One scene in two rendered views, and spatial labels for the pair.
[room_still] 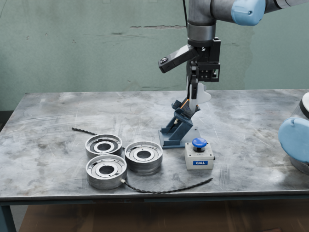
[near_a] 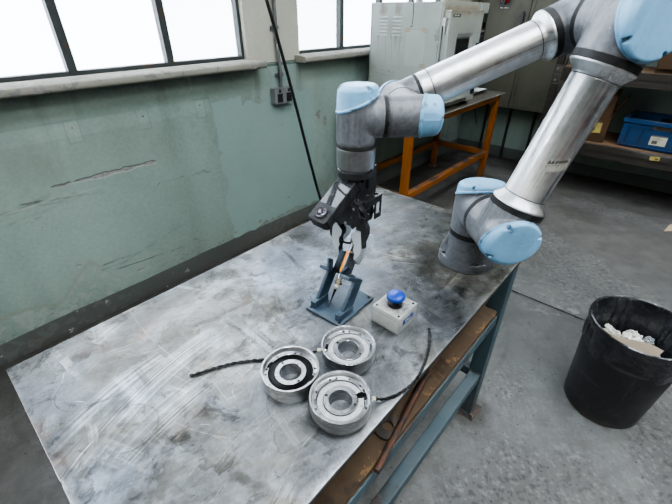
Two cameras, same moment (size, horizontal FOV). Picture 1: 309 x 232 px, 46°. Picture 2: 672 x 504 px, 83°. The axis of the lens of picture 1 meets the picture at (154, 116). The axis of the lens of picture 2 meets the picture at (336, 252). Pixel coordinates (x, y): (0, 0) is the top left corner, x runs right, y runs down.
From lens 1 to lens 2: 0.64 m
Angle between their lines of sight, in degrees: 40
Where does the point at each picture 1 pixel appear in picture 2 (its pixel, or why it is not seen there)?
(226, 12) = (410, 124)
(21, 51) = not seen: outside the picture
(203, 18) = (371, 140)
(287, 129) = (503, 238)
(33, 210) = not seen: outside the picture
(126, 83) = (75, 270)
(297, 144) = (512, 249)
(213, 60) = (371, 192)
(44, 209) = not seen: outside the picture
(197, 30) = (364, 158)
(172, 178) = (399, 355)
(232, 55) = (206, 184)
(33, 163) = (207, 475)
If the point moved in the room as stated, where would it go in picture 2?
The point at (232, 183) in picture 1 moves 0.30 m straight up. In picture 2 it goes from (448, 321) to (474, 196)
